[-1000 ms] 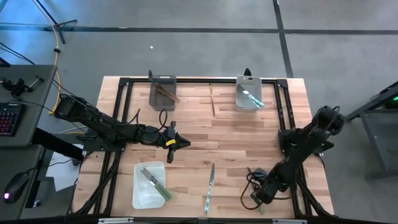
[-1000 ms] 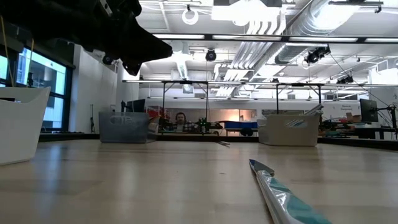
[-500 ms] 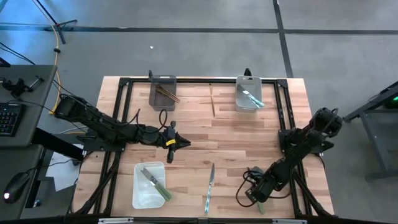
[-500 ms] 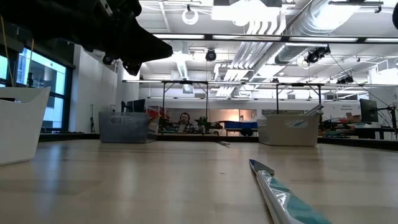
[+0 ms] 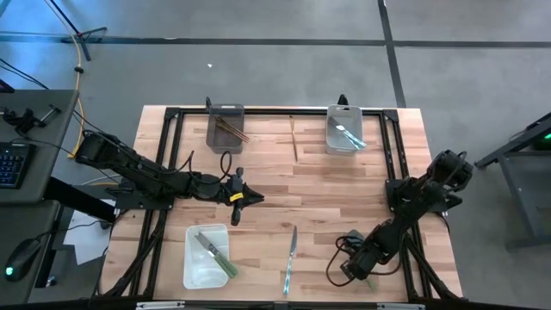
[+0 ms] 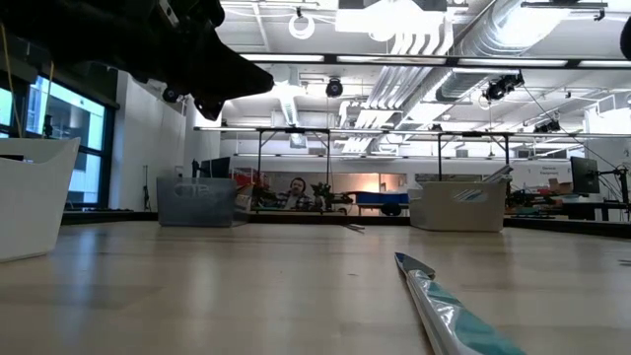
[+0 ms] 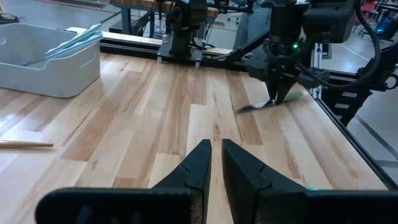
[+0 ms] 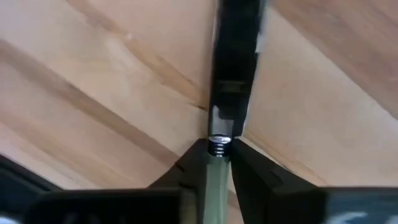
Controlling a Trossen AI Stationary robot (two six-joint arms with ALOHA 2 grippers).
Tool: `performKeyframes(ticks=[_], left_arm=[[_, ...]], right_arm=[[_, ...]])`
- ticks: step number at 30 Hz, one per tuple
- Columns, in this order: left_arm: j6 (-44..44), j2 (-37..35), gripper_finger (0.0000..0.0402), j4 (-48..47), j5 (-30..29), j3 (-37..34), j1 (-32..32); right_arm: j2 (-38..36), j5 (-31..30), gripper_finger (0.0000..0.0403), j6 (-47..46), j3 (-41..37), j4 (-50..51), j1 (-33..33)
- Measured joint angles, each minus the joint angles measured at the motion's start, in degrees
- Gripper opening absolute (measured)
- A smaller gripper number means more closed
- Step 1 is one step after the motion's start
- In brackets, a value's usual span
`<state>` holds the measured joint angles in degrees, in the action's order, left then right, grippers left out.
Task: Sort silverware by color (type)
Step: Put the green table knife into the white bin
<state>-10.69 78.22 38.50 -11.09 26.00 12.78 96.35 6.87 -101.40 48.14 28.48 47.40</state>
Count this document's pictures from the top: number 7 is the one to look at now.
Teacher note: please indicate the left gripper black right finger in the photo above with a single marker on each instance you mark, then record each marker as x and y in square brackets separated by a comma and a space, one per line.
[280, 208]

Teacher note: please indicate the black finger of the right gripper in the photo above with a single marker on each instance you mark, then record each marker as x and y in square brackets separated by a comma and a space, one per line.
[284, 90]
[273, 90]

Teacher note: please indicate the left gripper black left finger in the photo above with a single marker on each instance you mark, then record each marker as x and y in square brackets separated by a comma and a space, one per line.
[124, 207]

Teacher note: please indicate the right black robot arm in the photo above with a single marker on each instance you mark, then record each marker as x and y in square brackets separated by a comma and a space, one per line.
[329, 18]

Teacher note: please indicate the black labelled equipment box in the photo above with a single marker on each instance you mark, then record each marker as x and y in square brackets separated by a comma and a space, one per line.
[345, 107]

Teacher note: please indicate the gold utensil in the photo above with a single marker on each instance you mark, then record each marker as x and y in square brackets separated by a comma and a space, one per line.
[25, 144]

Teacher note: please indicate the white plastic bin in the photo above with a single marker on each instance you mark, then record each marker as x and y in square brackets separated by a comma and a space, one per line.
[62, 77]

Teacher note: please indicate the background wooden table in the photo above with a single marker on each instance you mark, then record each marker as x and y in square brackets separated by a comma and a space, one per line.
[140, 3]

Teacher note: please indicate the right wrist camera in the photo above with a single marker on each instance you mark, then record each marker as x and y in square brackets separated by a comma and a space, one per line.
[315, 77]

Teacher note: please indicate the silver aluminium post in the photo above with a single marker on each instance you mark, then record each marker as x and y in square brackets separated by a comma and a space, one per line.
[317, 56]

